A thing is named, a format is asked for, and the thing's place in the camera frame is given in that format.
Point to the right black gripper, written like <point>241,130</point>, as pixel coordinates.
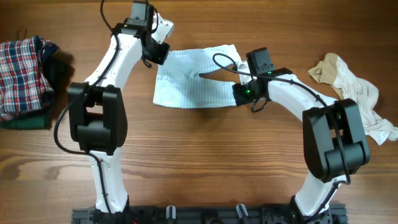
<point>240,99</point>

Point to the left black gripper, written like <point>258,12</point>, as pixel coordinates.
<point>163,48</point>

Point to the light blue striped baby pants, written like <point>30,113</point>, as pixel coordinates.
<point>179,84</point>

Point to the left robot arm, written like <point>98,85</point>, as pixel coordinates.
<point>97,116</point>

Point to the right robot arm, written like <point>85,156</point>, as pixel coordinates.
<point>334,141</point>

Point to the beige and white baby shirt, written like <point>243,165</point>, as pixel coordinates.
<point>334,71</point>

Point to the navy dark folded garment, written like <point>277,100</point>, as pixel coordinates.
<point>52,66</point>

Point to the dark green folded garment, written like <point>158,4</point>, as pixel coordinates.
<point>38,119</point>

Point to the red plaid folded garment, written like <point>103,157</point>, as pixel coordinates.
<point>24,87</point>

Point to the right grey rail clip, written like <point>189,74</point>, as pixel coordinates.
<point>241,210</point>

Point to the grey rail clip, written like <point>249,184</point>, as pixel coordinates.
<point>171,212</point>
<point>241,210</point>

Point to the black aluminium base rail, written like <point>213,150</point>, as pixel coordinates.
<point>271,213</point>

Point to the left grey rail clip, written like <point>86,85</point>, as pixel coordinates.
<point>171,212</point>

